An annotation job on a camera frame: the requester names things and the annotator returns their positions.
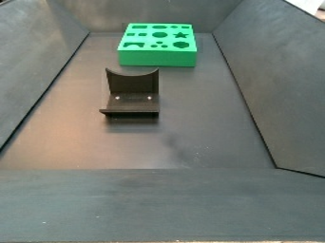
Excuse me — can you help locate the green shape sorter board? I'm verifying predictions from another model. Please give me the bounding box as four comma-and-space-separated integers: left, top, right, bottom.
117, 23, 197, 66

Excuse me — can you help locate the black curved holder stand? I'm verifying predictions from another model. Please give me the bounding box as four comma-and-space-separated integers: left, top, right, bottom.
99, 69, 161, 116

